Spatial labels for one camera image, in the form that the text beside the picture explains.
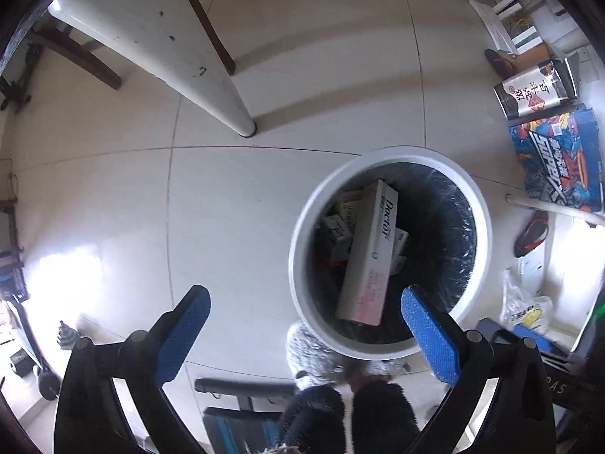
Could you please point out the white pole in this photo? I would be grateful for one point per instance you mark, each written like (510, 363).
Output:
(557, 208)

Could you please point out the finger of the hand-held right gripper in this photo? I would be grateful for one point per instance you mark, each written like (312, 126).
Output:
(550, 352)

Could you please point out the black ornate stand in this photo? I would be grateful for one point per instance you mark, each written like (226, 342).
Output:
(16, 85)

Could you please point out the white table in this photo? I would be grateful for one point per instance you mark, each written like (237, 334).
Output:
(156, 42)

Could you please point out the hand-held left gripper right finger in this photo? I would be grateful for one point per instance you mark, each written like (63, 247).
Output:
(427, 335)

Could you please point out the plastic bag with smiley face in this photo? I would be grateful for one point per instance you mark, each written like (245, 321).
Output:
(527, 307)

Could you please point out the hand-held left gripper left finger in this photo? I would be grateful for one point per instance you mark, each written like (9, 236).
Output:
(184, 335)

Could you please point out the silver printed snack bag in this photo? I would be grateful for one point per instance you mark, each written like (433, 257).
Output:
(534, 90)

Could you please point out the long white carton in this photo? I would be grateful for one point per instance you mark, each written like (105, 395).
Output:
(373, 246)

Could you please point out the white round waste bin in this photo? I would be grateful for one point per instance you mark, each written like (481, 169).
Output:
(298, 255)

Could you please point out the black and white scooter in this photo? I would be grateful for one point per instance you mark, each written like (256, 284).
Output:
(28, 345)

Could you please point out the white wall socket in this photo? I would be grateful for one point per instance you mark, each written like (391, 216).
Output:
(586, 55)

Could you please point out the grey fuzzy slipper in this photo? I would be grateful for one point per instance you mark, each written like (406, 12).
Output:
(312, 354)
(378, 371)

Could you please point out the colourful toy box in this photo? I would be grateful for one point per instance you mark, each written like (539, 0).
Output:
(562, 161)

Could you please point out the small white carton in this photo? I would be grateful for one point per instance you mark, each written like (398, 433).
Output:
(350, 204)
(338, 236)
(399, 250)

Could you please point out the person's dark fleece clothing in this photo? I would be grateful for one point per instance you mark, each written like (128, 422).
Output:
(316, 421)

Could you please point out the red and black slipper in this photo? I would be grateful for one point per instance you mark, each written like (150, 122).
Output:
(531, 234)
(501, 62)

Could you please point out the dark wooden furniture leg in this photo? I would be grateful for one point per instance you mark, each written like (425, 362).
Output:
(208, 28)

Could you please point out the white wooden rack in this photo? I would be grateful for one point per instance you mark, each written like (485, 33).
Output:
(501, 14)

